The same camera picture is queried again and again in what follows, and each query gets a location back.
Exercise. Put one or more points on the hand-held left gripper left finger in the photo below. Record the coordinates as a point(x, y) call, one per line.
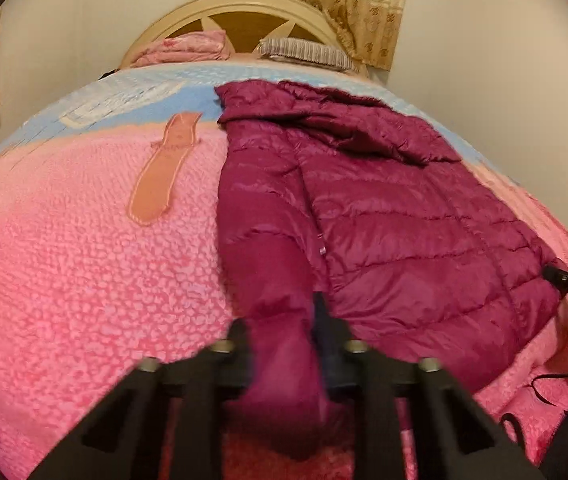
point(199, 385)

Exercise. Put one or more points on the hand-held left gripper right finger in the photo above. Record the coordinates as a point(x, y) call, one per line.
point(334, 340)

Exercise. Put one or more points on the magenta quilted puffer jacket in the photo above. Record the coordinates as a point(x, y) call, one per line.
point(389, 210)

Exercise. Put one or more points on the pink and blue bed blanket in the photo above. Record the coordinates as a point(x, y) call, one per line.
point(79, 260)

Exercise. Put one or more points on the striped pillow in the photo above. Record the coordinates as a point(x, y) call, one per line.
point(304, 51)

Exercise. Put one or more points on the dark object beside bed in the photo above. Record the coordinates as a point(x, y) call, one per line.
point(107, 75)

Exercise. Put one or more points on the folded pink quilt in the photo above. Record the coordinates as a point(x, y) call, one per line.
point(184, 47)

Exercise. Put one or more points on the cream wooden arched headboard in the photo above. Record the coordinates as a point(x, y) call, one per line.
point(244, 15)

